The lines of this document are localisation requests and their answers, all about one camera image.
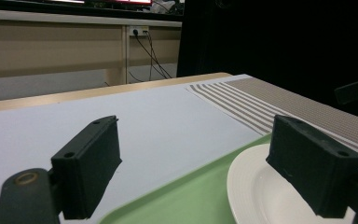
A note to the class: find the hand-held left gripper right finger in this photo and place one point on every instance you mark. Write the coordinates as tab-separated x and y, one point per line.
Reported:
313	168

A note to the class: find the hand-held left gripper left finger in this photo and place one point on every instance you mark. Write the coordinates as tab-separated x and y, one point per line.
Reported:
85	165

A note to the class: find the white round plate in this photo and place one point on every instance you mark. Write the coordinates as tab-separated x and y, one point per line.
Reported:
261	193

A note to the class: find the green placemat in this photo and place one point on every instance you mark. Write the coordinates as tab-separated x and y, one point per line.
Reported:
183	202

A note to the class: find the striped grey placemat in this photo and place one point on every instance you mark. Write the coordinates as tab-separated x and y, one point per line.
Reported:
261	99

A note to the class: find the black curtain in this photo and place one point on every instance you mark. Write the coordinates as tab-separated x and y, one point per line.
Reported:
276	40

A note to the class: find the beige wooden desk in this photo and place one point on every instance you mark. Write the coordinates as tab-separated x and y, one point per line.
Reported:
52	46

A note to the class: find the computer monitor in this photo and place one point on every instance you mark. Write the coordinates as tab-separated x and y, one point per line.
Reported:
105	1

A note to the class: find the white crumpled bundle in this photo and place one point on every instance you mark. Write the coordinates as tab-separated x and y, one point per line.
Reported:
163	6

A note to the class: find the white wall outlet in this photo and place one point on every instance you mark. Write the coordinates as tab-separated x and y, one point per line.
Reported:
138	30

